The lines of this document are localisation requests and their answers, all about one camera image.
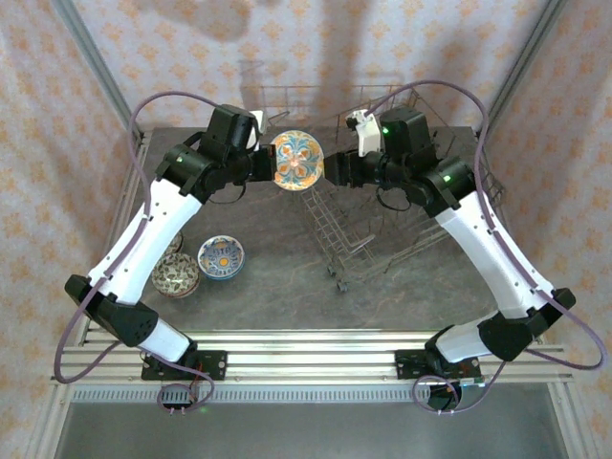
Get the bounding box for pink inside floral bowl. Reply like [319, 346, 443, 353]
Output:
[270, 129, 326, 192]

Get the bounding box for grey wire dish rack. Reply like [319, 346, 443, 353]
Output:
[257, 84, 506, 294]

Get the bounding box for blue yellow patterned bowl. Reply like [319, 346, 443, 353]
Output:
[197, 234, 246, 282]

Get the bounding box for brown leaf pattern bowl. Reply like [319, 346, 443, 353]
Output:
[151, 251, 201, 298]

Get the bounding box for aluminium mounting rails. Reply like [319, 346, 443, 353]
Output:
[50, 328, 575, 384]

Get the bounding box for grey metal lower panel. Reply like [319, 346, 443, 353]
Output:
[55, 403, 570, 459]

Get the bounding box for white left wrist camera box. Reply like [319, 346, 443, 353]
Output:
[247, 109, 267, 145]

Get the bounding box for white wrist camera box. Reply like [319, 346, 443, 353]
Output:
[247, 109, 267, 145]
[345, 108, 384, 158]

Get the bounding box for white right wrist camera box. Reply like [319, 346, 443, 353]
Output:
[345, 108, 384, 158]

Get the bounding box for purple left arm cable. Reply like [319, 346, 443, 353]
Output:
[55, 91, 226, 416]

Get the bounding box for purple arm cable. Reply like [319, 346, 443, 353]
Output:
[55, 91, 226, 416]
[365, 78, 611, 416]

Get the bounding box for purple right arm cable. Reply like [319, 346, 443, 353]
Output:
[365, 78, 611, 416]

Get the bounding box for aluminium table side rail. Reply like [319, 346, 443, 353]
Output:
[76, 131, 152, 346]
[475, 129, 549, 345]

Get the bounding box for aluminium frame post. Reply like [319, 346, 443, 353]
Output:
[548, 382, 592, 459]
[26, 382, 74, 459]
[476, 0, 569, 141]
[52, 0, 147, 141]

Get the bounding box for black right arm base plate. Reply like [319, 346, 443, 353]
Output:
[395, 350, 482, 382]

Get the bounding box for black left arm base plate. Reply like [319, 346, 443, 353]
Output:
[142, 350, 227, 382]

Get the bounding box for slotted grey cable duct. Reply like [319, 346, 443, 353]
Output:
[70, 386, 556, 404]

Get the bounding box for aluminium lower frame post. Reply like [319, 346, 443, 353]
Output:
[26, 382, 74, 459]
[548, 382, 592, 459]

